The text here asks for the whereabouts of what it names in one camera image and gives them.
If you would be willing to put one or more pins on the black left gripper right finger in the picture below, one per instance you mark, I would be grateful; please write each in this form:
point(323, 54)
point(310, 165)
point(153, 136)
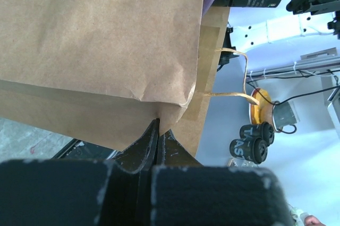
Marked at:
point(187, 194)

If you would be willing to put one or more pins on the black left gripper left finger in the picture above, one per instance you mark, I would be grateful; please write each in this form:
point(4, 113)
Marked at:
point(81, 192)

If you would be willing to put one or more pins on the brown paper bag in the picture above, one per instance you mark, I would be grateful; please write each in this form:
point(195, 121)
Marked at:
point(102, 70)

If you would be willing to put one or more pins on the black lidded cup background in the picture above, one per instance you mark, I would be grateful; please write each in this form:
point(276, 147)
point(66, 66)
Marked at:
point(253, 149)
point(265, 131)

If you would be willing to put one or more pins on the black base frame rail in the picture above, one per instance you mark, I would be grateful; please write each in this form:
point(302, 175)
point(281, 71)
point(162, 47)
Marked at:
point(77, 149)

